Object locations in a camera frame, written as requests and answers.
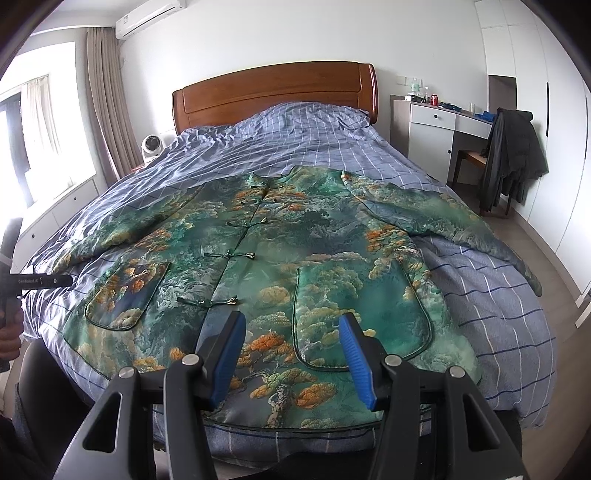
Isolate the person's left hand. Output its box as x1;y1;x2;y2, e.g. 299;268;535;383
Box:
0;323;22;365

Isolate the white air conditioner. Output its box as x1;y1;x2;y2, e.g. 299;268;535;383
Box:
115;0;186;40

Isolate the window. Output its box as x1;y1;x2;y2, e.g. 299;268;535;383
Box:
0;88;95;208

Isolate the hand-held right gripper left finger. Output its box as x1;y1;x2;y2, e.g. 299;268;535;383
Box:
53;310;247;480

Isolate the beige curtain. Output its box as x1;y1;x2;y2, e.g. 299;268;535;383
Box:
85;27;139;185

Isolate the white window bench cabinet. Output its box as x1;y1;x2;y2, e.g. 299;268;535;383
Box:
11;178;100;273

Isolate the black jacket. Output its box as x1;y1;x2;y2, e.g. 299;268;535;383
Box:
478;108;550;213

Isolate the wooden headboard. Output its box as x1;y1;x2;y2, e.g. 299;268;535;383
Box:
172;62;379;137

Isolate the white desk with drawers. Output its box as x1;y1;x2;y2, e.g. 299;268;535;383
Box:
390;95;497;185

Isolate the small white fan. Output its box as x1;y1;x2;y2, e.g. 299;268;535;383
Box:
141;134;162;163

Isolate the blue checked duvet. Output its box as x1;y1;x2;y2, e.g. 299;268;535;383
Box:
21;102;559;467

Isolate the white wardrobe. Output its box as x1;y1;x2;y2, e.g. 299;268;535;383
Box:
473;0;591;296

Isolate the white sheer curtain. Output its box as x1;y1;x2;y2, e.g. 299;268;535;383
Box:
21;76;63;160

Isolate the wooden chair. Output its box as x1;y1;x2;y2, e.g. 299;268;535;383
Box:
447;150;511;217

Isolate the green printed satin jacket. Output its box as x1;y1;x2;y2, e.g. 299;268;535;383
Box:
51;166;543;432

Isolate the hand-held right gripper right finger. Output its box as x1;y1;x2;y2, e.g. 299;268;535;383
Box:
339;313;532;480

